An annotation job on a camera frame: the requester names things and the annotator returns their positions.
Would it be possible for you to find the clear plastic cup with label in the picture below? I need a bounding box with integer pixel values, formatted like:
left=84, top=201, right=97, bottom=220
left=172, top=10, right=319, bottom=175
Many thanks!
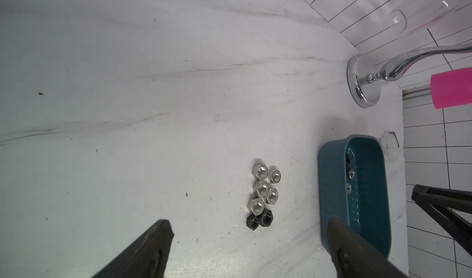
left=380, top=132, right=399, bottom=164

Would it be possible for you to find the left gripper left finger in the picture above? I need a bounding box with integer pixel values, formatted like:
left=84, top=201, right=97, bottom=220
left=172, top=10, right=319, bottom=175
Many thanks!
left=94, top=220, right=174, bottom=278

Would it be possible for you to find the teal storage box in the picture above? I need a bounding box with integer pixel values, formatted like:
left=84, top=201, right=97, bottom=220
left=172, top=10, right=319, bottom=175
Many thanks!
left=318, top=135, right=392, bottom=257

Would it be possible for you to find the chrome wine glass rack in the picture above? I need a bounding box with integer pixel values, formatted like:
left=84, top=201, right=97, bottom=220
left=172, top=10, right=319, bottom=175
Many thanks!
left=347, top=43, right=472, bottom=108

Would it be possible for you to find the clear hanging wine glass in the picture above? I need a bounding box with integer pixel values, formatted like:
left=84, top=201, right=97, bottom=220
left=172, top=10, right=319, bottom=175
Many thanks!
left=388, top=0, right=463, bottom=38

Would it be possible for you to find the pink wine glass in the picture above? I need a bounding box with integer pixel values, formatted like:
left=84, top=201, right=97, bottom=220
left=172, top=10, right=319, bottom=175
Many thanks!
left=430, top=68, right=472, bottom=109

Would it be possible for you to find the black hex nut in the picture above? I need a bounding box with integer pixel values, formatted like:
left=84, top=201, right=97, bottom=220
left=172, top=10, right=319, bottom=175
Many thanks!
left=246, top=214, right=259, bottom=231
left=258, top=209, right=274, bottom=227

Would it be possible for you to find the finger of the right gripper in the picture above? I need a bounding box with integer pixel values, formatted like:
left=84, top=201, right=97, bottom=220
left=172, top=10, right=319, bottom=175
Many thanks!
left=411, top=185, right=472, bottom=254

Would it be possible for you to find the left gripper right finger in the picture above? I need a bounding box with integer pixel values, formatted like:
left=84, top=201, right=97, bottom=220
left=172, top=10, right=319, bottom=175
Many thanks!
left=327, top=216, right=406, bottom=278

